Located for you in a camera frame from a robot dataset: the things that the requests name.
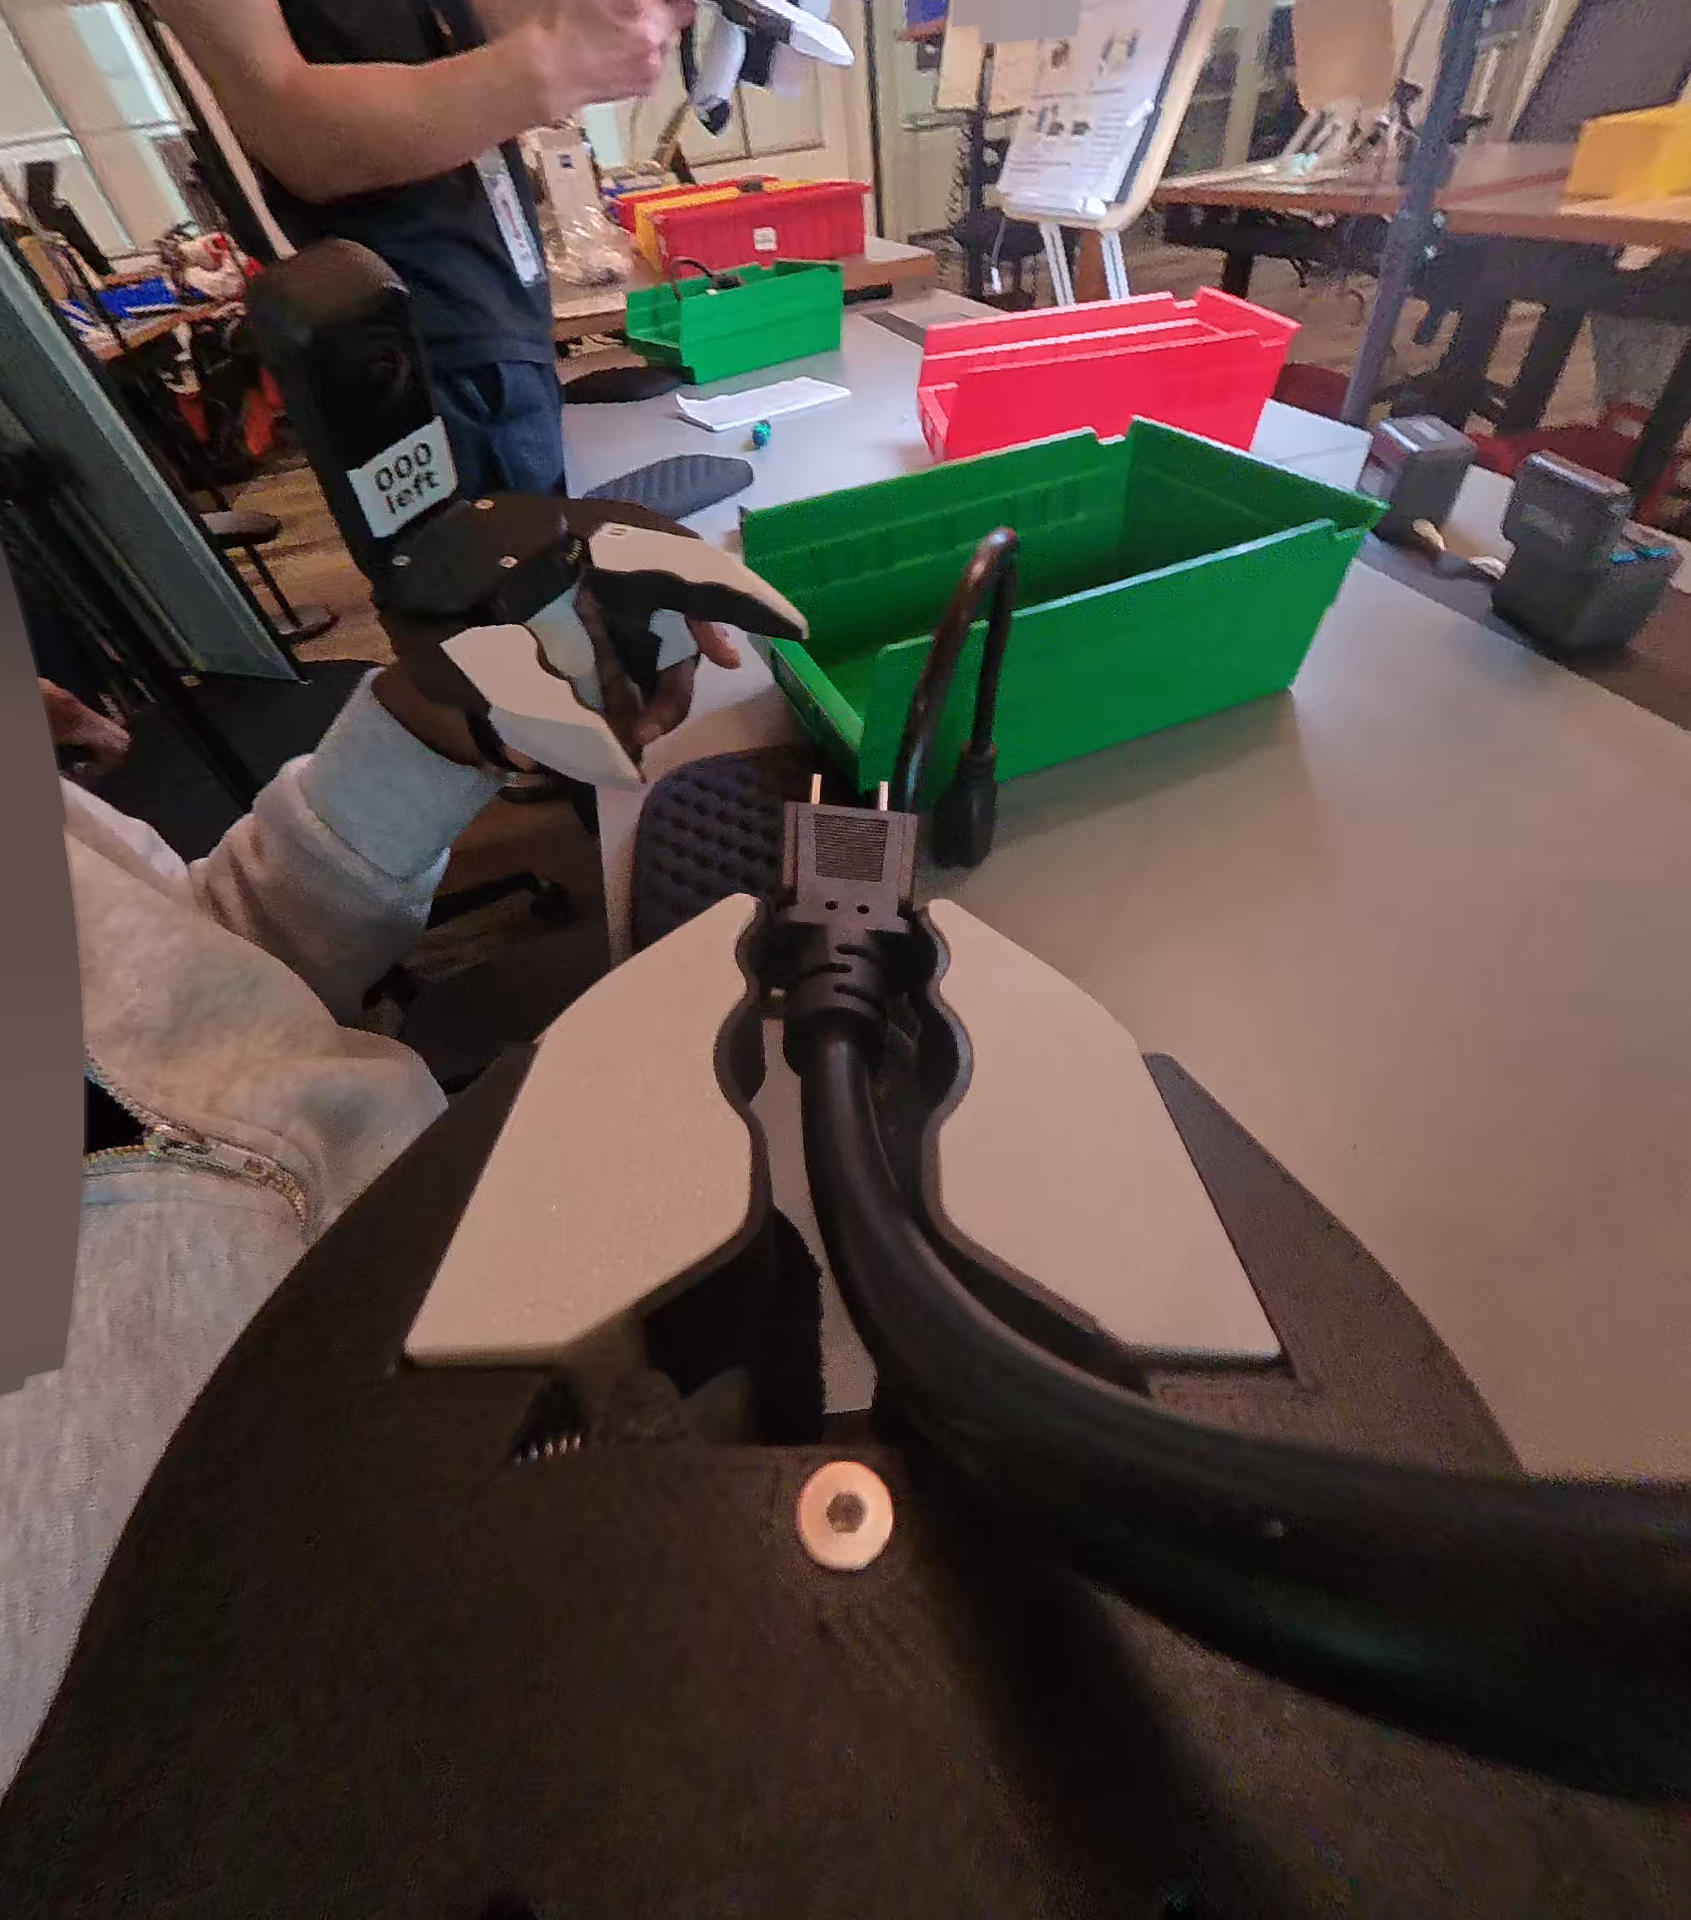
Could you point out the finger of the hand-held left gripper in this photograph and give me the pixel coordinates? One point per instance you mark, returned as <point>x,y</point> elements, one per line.
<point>547,704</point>
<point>697,570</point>

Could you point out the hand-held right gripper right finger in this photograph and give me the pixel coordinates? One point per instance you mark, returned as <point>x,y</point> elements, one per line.
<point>1086,1184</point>

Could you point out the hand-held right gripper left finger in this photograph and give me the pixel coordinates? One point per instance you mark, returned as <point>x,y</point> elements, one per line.
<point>591,1155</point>

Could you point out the person's left forearm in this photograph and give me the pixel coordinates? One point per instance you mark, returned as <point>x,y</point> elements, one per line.
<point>365,818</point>

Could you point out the person's left hand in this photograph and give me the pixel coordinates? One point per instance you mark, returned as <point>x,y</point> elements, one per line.
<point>673,693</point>

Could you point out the white paper sheet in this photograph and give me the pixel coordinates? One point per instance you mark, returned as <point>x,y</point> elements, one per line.
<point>763,403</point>

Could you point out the black textured pad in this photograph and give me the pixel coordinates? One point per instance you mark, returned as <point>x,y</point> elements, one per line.
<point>711,840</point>

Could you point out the small green plastic bin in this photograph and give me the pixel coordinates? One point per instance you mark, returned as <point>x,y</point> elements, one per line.
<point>741,338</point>

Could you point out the dark glass board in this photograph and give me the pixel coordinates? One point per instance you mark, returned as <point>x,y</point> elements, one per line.
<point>111,495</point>

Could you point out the red plastic bin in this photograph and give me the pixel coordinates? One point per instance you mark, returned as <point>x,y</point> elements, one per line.
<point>1086,399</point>
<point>771,224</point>

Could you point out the large green plastic bin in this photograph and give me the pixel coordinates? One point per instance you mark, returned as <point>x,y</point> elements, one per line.
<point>1086,675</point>

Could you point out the white and black hand-held device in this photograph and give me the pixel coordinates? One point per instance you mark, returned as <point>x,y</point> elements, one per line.
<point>757,52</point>

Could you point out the poster easel board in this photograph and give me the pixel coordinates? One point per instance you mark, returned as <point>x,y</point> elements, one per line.
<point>1100,105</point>

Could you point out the small grey battery charger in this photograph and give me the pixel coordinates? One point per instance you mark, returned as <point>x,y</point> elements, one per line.
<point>1416,472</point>

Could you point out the wooden table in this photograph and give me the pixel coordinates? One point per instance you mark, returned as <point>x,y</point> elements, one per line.
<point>1386,189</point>

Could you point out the large grey battery charger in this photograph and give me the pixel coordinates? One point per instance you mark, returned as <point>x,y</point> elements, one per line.
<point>1580,555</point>

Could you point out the yellow plastic bin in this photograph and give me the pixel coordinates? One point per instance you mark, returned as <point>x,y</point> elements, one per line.
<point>1670,151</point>

